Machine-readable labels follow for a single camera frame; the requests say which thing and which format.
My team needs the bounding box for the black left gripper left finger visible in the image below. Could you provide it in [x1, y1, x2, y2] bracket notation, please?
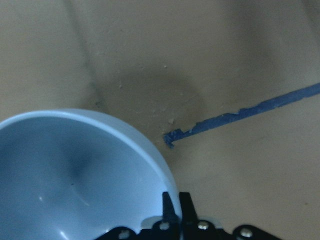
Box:
[161, 192, 180, 240]

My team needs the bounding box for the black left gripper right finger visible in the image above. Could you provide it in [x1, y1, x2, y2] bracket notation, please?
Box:
[179, 192, 199, 240]

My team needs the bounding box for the blue bowl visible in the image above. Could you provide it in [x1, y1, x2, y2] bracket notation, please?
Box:
[0, 109, 182, 240]

